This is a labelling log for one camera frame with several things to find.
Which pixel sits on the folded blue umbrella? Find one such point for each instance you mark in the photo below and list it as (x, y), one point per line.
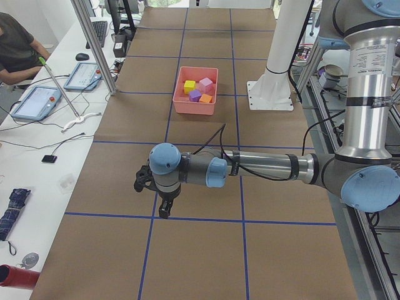
(17, 202)

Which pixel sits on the black box with label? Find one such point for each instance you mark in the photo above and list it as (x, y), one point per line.
(120, 46)

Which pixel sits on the red cylinder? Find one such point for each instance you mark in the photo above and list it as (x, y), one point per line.
(15, 277)

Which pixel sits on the black keyboard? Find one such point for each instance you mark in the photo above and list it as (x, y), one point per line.
(101, 30)

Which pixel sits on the pink foam block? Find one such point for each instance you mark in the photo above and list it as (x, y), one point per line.
(205, 85)

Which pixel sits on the teach pendant tablet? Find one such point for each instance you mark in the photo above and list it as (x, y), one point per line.
(84, 77)
(37, 104)

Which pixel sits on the small black device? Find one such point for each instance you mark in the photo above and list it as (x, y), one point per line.
(49, 159)

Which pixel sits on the far teach pendant tablet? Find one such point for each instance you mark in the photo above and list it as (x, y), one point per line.
(84, 77)

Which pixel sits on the aluminium frame post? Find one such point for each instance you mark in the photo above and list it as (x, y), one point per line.
(94, 44)

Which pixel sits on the near teach pendant tablet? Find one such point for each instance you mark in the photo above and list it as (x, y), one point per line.
(37, 104)

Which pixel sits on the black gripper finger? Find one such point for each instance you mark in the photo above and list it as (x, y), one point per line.
(168, 207)
(163, 209)

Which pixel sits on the green tipped metal rod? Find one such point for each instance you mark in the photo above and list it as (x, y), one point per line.
(48, 69)

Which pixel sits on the yellow foam block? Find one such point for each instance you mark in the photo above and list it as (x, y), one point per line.
(189, 85)

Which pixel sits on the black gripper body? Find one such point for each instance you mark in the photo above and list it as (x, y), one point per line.
(167, 197)

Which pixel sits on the pink plastic bin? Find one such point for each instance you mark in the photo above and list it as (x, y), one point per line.
(181, 102)

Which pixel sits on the round metal disc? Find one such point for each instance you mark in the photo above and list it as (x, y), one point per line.
(30, 260)

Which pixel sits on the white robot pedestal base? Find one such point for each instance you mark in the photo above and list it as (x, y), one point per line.
(272, 91)

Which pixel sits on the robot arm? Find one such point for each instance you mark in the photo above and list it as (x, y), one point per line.
(359, 172)

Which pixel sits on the seated person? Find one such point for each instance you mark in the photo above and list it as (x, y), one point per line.
(20, 52)

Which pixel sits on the black computer mouse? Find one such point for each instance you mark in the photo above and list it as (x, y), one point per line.
(81, 56)

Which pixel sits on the purple foam block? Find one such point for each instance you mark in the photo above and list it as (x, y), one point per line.
(194, 95)

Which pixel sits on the orange foam block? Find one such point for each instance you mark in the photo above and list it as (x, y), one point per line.
(205, 98)

